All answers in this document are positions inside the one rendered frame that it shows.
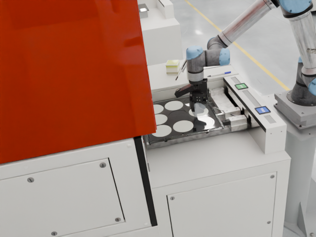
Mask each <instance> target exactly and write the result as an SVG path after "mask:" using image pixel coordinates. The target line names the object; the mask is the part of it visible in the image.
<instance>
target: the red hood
mask: <svg viewBox="0 0 316 237"><path fill-rule="evenodd" d="M156 130H157V124H156V118H155V112H154V106H153V100H152V94H151V87H150V79H149V73H148V66H147V60H146V54H145V48H144V42H143V35H142V27H141V21H140V14H139V8H138V2H137V0H0V164H3V163H7V162H12V161H17V160H22V159H27V158H33V157H38V156H43V155H47V154H52V153H57V152H61V151H66V150H72V149H77V148H82V147H87V146H92V145H97V144H101V143H106V142H112V141H117V140H122V139H127V138H132V137H137V136H141V135H147V134H153V133H156Z"/></svg>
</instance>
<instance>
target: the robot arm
mask: <svg viewBox="0 0 316 237"><path fill-rule="evenodd" d="M279 6H280V8H281V10H282V13H283V16H284V18H286V19H288V20H289V22H290V25H291V28H292V32H293V34H294V37H295V40H296V43H297V47H298V50H299V53H300V57H299V60H298V68H297V76H296V83H295V85H294V87H293V89H292V91H291V98H292V99H293V100H295V101H297V102H299V103H305V104H312V103H316V29H315V25H314V22H313V18H312V15H311V10H312V8H313V3H312V0H256V1H255V2H254V3H253V4H252V5H251V6H250V7H249V8H247V9H246V10H245V11H244V12H243V13H242V14H241V15H240V16H238V17H237V18H236V19H235V20H234V21H233V22H232V23H230V24H229V25H228V26H227V27H226V28H225V29H224V30H223V31H221V32H220V33H219V34H218V35H217V36H216V37H211V38H210V39H209V40H208V42H207V50H203V49H202V47H201V46H190V47H188V48H187V49H186V60H187V70H188V80H189V84H188V85H186V86H184V87H181V88H179V89H177V90H176V91H175V94H174V95H175V96H176V97H177V98H178V97H181V96H182V95H185V94H187V93H190V107H191V111H192V113H193V115H194V116H195V117H197V114H200V113H204V109H205V105H203V104H206V100H208V98H209V88H208V87H207V81H208V79H207V78H204V67H211V66H223V65H228V64H229V63H230V52H229V49H228V48H227V47H228V46H229V45H231V44H232V43H233V42H234V41H235V40H236V39H238V38H239V37H240V36H241V35H242V34H244V33H245V32H246V31H247V30H248V29H250V28H251V27H252V26H253V25H254V24H255V23H257V22H258V21H259V20H260V19H261V18H263V17H264V16H265V15H266V14H267V13H268V12H269V11H270V10H272V9H273V8H278V7H279Z"/></svg>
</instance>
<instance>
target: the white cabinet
mask: <svg viewBox="0 0 316 237"><path fill-rule="evenodd" d="M290 162H291V160H290V159H289V160H285V161H280V162H275V163H271V164H266V165H262V166H256V167H252V168H247V169H243V170H238V171H233V172H229V173H224V174H219V175H214V176H209V177H205V178H201V179H196V180H192V181H187V182H181V183H177V184H172V185H167V186H163V187H158V188H154V189H152V193H153V198H154V203H155V208H156V214H157V219H158V223H159V231H160V236H161V237H282V235H283V227H284V214H285V206H286V197H287V189H288V180H289V171H290Z"/></svg>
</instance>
